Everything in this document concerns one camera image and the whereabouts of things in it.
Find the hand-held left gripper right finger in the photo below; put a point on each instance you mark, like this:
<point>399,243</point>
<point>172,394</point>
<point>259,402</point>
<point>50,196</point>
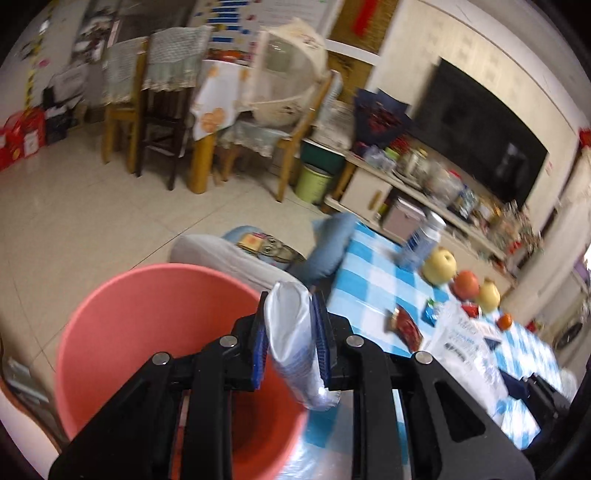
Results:
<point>322,341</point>

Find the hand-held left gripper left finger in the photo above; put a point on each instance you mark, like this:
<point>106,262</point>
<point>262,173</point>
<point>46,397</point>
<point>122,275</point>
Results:
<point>259,341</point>

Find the silver plastic wrapper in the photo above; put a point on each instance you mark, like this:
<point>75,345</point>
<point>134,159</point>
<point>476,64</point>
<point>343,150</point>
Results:
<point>291,332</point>

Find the red snack wrapper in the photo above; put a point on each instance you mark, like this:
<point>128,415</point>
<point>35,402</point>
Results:
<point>405,328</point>

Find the green blue candy wrapper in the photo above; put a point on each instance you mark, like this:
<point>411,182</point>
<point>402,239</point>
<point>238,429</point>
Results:
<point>432,311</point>

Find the pink plastic bucket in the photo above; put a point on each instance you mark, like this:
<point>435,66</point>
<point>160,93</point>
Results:
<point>138,332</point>

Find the small red wrapper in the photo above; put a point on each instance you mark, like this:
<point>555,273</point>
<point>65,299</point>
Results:
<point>470,310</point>

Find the blue checked tablecloth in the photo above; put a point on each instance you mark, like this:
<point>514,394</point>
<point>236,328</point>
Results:
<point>369,286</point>

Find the washing machine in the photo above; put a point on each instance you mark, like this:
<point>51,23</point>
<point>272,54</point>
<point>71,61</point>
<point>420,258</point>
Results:
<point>570,332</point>

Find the grey cushion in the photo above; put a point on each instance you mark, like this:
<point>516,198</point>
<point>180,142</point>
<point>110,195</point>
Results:
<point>217,261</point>

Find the orange mandarin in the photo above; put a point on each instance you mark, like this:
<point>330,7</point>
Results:
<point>504,321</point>

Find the printed blue cushion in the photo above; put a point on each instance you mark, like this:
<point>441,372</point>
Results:
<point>272,247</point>

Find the blue cloth cushion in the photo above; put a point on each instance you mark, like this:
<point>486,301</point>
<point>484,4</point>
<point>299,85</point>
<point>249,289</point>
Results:
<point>330,244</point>

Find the yellow pear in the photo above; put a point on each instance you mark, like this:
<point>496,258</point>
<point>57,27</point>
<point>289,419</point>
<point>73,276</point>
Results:
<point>439,266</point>
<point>488,297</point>

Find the white yogurt bottle blue label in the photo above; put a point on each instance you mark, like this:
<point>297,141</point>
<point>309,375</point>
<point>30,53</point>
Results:
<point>420,240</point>

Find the grey metal box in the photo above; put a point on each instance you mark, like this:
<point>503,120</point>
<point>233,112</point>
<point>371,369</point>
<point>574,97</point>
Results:
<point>401,221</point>

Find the red apple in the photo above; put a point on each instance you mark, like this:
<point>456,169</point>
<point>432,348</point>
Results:
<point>465,285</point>

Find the long white cabinet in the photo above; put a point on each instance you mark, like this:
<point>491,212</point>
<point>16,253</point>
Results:
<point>364,194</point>

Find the light green bucket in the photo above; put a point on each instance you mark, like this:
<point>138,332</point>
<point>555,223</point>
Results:
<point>314,184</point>

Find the artificial flowers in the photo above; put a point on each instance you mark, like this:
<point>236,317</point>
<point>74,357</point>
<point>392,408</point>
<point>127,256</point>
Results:
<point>517,226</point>

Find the dark green basin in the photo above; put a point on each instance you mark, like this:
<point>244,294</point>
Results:
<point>323,154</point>

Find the clear plastic bag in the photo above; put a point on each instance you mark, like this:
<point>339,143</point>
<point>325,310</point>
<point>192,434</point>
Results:
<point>445,187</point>

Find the wooden chair knitted cover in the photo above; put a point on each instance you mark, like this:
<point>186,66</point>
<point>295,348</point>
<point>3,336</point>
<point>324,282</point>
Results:
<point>295,138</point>

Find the white sack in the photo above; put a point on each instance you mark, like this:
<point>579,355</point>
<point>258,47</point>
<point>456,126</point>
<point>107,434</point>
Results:
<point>337,122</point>

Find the dark blue wrapped bouquet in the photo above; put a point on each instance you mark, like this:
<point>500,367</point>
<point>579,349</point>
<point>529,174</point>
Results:
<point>381,117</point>

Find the dark wooden chair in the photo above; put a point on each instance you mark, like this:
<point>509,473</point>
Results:
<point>175,120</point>

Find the orange print white tablecloth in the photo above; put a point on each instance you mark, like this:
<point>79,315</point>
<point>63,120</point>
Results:
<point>217,97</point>

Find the black television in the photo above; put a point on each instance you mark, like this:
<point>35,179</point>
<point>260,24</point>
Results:
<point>475,129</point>

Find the mesh food cover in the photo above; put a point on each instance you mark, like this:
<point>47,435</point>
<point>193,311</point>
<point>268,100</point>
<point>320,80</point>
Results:
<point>286,78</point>

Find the light wooden chair lace cover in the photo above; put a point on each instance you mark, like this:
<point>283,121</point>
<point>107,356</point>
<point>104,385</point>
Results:
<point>122,78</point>

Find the red gift boxes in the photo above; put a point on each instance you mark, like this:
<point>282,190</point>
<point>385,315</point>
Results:
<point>18,138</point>

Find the wall poster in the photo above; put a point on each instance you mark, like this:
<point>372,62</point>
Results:
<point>258,14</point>

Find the red wall decoration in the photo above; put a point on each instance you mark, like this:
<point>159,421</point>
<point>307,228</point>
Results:
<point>371,16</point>

